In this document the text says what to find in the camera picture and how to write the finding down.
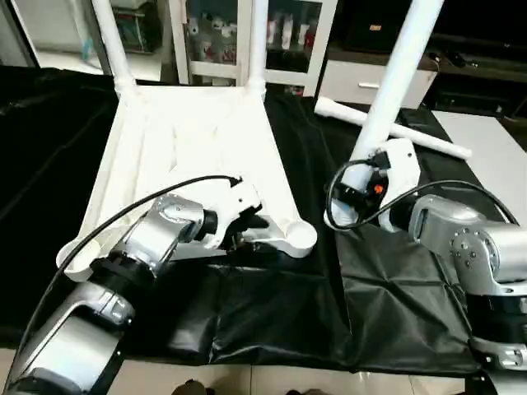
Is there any white plastic children's table top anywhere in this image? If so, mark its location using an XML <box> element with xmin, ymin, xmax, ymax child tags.
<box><xmin>56</xmin><ymin>78</ymin><xmax>319</xmax><ymax>282</ymax></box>

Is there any white plastic table leg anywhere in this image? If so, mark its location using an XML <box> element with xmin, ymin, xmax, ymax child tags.
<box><xmin>313</xmin><ymin>96</ymin><xmax>475</xmax><ymax>161</ymax></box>
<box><xmin>246</xmin><ymin>0</ymin><xmax>269</xmax><ymax>96</ymax></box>
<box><xmin>324</xmin><ymin>0</ymin><xmax>446</xmax><ymax>232</ymax></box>
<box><xmin>91</xmin><ymin>0</ymin><xmax>138</xmax><ymax>94</ymax></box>

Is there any black plastic work mat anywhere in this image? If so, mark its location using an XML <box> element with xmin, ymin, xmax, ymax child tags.
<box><xmin>0</xmin><ymin>64</ymin><xmax>527</xmax><ymax>381</ymax></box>

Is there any white low drawer unit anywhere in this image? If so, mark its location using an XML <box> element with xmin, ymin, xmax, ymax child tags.
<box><xmin>317</xmin><ymin>59</ymin><xmax>437</xmax><ymax>109</ymax></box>

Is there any white side table board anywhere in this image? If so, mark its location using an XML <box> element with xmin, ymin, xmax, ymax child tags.
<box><xmin>432</xmin><ymin>111</ymin><xmax>527</xmax><ymax>225</ymax></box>

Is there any dark left robot foot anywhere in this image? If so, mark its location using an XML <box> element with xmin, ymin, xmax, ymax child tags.
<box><xmin>175</xmin><ymin>379</ymin><xmax>208</xmax><ymax>395</ymax></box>

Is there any black box with yellow label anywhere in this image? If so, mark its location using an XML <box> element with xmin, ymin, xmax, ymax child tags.
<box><xmin>346</xmin><ymin>0</ymin><xmax>408</xmax><ymax>52</ymax></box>

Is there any white glass door cabinet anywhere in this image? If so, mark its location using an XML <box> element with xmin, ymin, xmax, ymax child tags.
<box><xmin>169</xmin><ymin>0</ymin><xmax>338</xmax><ymax>95</ymax></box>

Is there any teal plastic object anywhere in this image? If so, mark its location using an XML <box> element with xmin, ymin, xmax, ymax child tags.
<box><xmin>79</xmin><ymin>33</ymin><xmax>96</xmax><ymax>60</ymax></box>

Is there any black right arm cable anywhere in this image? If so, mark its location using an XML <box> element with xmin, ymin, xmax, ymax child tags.
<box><xmin>324</xmin><ymin>158</ymin><xmax>521</xmax><ymax>233</ymax></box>

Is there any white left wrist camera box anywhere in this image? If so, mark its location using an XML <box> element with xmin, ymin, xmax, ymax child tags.
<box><xmin>208</xmin><ymin>178</ymin><xmax>264</xmax><ymax>249</ymax></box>

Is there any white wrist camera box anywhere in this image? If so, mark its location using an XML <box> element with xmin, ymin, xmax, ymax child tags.
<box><xmin>208</xmin><ymin>178</ymin><xmax>264</xmax><ymax>249</ymax></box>
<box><xmin>373</xmin><ymin>137</ymin><xmax>422</xmax><ymax>230</ymax></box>

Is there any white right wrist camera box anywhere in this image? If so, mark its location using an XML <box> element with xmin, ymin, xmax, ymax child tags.
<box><xmin>373</xmin><ymin>137</ymin><xmax>422</xmax><ymax>230</ymax></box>

